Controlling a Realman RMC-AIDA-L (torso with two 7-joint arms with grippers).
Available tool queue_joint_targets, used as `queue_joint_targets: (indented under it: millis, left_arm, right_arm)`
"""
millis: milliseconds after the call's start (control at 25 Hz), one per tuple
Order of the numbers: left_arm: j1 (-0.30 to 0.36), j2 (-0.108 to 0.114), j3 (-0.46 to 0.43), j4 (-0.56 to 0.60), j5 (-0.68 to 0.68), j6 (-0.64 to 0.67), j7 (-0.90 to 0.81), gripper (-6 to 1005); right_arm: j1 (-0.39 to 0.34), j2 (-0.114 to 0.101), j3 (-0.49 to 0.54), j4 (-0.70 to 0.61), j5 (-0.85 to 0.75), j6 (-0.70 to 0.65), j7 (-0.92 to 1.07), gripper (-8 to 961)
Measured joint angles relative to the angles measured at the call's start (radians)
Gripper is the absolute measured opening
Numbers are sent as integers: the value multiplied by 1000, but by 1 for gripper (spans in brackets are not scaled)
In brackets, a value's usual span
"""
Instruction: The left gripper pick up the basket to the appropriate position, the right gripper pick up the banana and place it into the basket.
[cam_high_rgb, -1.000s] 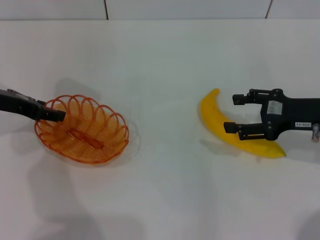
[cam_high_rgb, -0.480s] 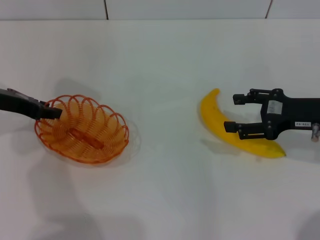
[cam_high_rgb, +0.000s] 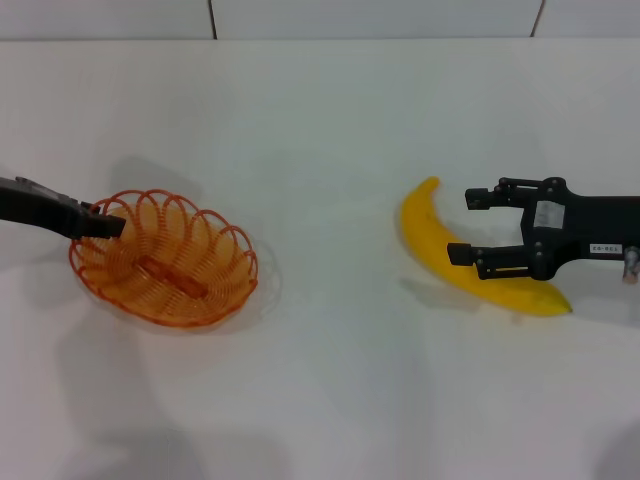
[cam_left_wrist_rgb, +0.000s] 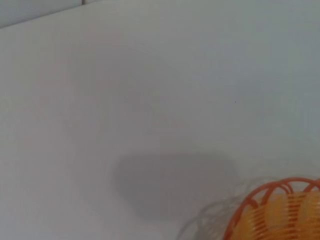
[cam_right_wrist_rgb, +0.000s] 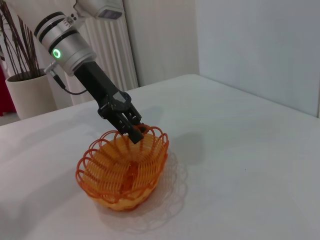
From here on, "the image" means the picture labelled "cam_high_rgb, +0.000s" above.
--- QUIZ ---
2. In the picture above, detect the orange plastic wire basket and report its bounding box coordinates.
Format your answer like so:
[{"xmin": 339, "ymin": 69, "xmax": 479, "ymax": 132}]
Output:
[{"xmin": 68, "ymin": 188, "xmax": 260, "ymax": 331}]

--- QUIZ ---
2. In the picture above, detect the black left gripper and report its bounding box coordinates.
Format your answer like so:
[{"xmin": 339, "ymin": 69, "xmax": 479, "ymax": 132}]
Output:
[{"xmin": 0, "ymin": 175, "xmax": 126, "ymax": 242}]

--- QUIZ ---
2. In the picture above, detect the silver metal gripper connector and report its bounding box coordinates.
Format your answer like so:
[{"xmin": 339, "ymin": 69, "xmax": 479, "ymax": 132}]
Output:
[{"xmin": 621, "ymin": 246, "xmax": 640, "ymax": 286}]

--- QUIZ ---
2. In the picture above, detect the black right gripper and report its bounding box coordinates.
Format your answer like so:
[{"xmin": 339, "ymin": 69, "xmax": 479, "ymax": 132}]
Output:
[{"xmin": 446, "ymin": 176, "xmax": 640, "ymax": 282}]

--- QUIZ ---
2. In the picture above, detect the yellow banana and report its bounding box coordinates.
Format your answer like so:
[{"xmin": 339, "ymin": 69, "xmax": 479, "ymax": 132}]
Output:
[{"xmin": 399, "ymin": 175, "xmax": 574, "ymax": 317}]

